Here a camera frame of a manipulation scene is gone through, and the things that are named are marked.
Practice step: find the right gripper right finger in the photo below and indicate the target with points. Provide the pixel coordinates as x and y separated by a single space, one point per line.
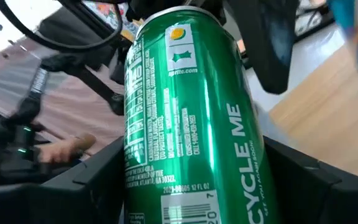
269 46

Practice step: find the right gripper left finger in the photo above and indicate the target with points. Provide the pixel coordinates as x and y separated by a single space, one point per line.
98 186

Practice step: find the green Sprite can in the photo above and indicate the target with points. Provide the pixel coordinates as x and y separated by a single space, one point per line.
182 124

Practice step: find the wooden tray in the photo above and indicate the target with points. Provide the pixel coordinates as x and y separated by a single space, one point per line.
337 124

